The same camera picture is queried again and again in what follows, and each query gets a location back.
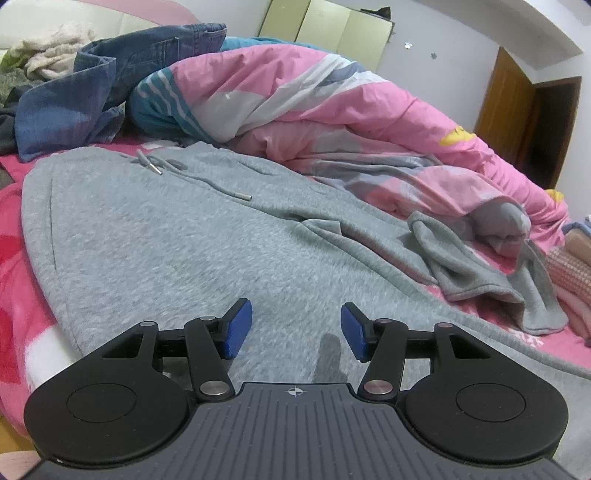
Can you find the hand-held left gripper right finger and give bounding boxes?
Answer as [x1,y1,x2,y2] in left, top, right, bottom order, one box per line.
[340,303,492,401]

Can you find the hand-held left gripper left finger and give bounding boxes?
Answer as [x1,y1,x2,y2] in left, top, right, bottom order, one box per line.
[102,298,253,401]

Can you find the grey sweatpants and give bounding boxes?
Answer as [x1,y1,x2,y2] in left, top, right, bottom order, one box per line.
[21,141,591,462]

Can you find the stack of folded clothes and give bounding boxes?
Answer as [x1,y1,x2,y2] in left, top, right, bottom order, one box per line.
[544,215,591,348]

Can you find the pink patterned duvet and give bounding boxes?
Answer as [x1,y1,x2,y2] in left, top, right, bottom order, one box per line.
[126,37,572,259]

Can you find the pink floral blanket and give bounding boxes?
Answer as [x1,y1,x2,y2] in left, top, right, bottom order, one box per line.
[0,134,591,425]

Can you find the wooden door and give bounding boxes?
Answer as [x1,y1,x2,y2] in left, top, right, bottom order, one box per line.
[473,46,583,191]

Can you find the light blue denim garment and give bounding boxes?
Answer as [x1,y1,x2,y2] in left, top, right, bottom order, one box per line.
[15,46,129,163]

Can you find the dark blue jeans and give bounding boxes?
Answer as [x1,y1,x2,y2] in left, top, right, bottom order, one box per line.
[75,23,228,95]

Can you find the pale green wardrobe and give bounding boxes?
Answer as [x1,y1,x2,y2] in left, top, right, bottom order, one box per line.
[257,0,396,75]

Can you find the green patterned cloth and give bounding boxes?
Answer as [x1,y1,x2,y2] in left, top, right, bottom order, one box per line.
[0,59,34,112]

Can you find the white fluffy garment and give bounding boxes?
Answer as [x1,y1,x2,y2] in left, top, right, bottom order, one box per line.
[8,23,99,80]

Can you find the pink and white headboard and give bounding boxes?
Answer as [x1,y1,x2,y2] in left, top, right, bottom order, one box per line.
[0,0,204,52]

